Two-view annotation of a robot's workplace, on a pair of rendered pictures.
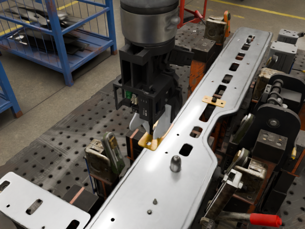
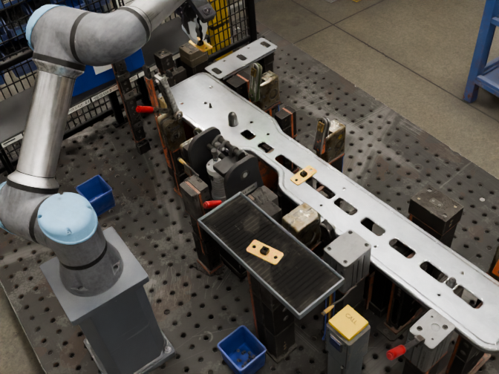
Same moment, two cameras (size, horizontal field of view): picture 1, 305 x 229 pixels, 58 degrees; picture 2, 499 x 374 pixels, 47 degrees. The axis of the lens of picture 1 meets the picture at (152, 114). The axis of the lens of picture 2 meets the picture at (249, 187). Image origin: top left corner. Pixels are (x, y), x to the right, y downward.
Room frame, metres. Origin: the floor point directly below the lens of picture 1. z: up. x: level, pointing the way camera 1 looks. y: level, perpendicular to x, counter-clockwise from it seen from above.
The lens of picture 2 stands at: (1.19, -1.38, 2.24)
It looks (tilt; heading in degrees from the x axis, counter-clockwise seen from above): 46 degrees down; 117
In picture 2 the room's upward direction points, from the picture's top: 7 degrees counter-clockwise
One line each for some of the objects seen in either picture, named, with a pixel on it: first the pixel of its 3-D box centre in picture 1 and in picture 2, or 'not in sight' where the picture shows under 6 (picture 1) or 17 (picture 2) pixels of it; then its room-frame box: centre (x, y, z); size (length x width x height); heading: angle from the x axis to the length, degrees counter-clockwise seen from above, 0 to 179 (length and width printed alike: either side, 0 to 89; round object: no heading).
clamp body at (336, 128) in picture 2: not in sight; (330, 167); (0.82, -0.04, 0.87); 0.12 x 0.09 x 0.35; 62
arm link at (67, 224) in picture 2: not in sight; (70, 227); (0.42, -0.79, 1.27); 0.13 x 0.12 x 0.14; 176
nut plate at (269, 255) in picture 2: not in sight; (264, 251); (0.83, -0.64, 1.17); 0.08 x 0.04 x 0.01; 168
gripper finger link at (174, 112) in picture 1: (167, 100); (188, 19); (0.36, -0.03, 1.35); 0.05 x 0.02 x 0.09; 61
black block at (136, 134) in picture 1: (137, 162); (286, 143); (0.63, 0.05, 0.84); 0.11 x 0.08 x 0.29; 62
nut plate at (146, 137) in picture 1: (156, 131); (200, 43); (0.38, -0.01, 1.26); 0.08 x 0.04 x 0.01; 151
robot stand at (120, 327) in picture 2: not in sight; (113, 313); (0.43, -0.79, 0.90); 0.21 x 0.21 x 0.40; 58
